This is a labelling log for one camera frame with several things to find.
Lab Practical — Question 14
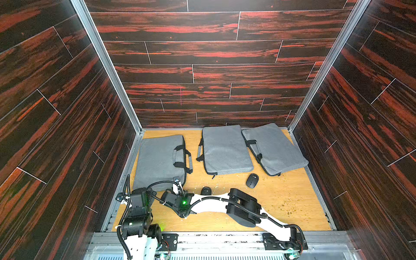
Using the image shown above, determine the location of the grey laptop bag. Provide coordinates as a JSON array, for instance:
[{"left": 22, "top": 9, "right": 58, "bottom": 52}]
[
  {"left": 197, "top": 125, "right": 254, "bottom": 177},
  {"left": 133, "top": 135, "right": 193, "bottom": 192},
  {"left": 242, "top": 123, "right": 309, "bottom": 176}
]

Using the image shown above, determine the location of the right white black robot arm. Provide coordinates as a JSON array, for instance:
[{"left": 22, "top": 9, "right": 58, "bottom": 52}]
[{"left": 159, "top": 188, "right": 307, "bottom": 253}]

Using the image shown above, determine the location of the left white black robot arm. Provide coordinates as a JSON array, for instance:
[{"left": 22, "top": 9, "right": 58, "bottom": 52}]
[{"left": 117, "top": 185, "right": 162, "bottom": 260}]

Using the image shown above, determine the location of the left black computer mouse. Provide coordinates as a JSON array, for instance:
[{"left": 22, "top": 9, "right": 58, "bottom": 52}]
[{"left": 200, "top": 186, "right": 212, "bottom": 196}]

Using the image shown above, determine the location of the black computer mouse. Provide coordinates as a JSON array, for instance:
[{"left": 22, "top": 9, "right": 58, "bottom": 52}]
[
  {"left": 246, "top": 173, "right": 259, "bottom": 189},
  {"left": 200, "top": 186, "right": 212, "bottom": 196}
]

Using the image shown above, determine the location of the right black computer mouse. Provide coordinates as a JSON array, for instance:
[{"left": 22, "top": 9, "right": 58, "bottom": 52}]
[{"left": 246, "top": 173, "right": 259, "bottom": 189}]

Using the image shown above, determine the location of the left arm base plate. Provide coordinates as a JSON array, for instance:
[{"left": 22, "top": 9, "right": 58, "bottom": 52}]
[{"left": 157, "top": 233, "right": 179, "bottom": 252}]

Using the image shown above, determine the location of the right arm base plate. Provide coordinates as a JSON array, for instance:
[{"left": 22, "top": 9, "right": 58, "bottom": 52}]
[{"left": 262, "top": 232, "right": 308, "bottom": 251}]

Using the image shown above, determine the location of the aluminium front rail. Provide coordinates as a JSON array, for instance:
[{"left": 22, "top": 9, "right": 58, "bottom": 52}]
[{"left": 84, "top": 231, "right": 363, "bottom": 260}]

